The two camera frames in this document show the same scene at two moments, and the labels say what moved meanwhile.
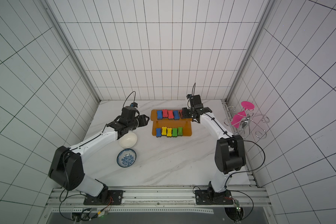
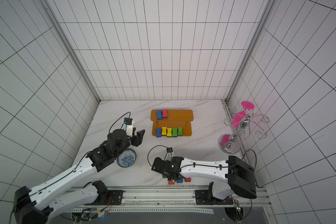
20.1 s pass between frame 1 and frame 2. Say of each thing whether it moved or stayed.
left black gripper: moved
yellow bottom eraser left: stayed
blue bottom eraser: stayed
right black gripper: moved
